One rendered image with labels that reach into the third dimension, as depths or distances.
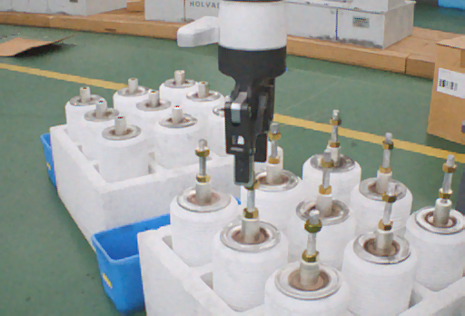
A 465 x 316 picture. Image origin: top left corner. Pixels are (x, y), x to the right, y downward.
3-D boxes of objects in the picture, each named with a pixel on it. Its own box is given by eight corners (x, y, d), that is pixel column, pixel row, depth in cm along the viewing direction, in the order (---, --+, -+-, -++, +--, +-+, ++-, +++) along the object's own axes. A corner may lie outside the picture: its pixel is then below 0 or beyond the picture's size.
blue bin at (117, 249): (233, 247, 116) (233, 194, 111) (264, 271, 107) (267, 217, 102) (97, 288, 101) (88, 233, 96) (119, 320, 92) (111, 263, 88)
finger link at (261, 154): (267, 133, 69) (266, 162, 70) (268, 132, 70) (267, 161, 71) (249, 132, 70) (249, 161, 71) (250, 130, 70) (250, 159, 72)
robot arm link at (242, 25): (201, 33, 68) (201, -17, 66) (293, 37, 65) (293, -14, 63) (173, 48, 60) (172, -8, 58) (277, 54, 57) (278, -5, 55)
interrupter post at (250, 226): (236, 240, 71) (236, 217, 70) (247, 232, 73) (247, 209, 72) (252, 245, 70) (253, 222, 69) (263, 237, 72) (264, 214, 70)
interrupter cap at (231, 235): (207, 242, 70) (207, 238, 70) (242, 218, 76) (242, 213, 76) (260, 261, 66) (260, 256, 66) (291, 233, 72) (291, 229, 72)
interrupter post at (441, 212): (444, 218, 75) (448, 197, 74) (450, 226, 73) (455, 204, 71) (429, 219, 75) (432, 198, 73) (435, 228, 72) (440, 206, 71)
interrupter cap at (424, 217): (452, 208, 77) (453, 203, 77) (475, 233, 70) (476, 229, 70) (406, 212, 77) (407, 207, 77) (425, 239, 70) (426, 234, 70)
